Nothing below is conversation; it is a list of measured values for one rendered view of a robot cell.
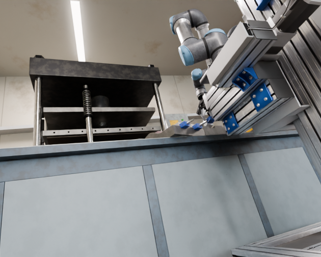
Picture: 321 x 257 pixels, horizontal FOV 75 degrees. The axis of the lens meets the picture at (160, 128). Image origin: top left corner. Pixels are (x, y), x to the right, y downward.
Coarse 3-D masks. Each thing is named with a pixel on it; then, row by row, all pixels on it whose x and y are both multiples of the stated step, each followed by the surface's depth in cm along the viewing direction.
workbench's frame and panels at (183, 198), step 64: (0, 192) 83; (64, 192) 90; (128, 192) 100; (192, 192) 111; (256, 192) 125; (320, 192) 143; (0, 256) 75; (64, 256) 81; (128, 256) 88; (192, 256) 97
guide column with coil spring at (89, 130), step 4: (88, 96) 203; (88, 100) 201; (88, 104) 199; (88, 108) 197; (88, 112) 195; (88, 116) 194; (88, 120) 192; (88, 124) 190; (88, 128) 189; (88, 132) 187; (92, 132) 190; (88, 136) 186; (92, 136) 188; (88, 140) 184; (92, 140) 186
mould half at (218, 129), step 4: (204, 128) 135; (208, 128) 136; (212, 128) 138; (216, 128) 139; (220, 128) 140; (224, 128) 141; (204, 132) 134; (208, 132) 135; (212, 132) 136; (216, 132) 137; (220, 132) 139; (224, 132) 140
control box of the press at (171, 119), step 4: (168, 116) 239; (172, 116) 241; (176, 116) 243; (180, 116) 245; (184, 116) 247; (168, 120) 236; (172, 120) 238; (176, 120) 240; (180, 120) 242; (184, 120) 244; (188, 120) 246; (160, 124) 249; (168, 124) 234; (172, 124) 236
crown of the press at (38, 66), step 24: (48, 72) 194; (72, 72) 202; (96, 72) 212; (120, 72) 222; (144, 72) 234; (48, 96) 221; (72, 96) 229; (96, 96) 236; (120, 96) 248; (144, 96) 259
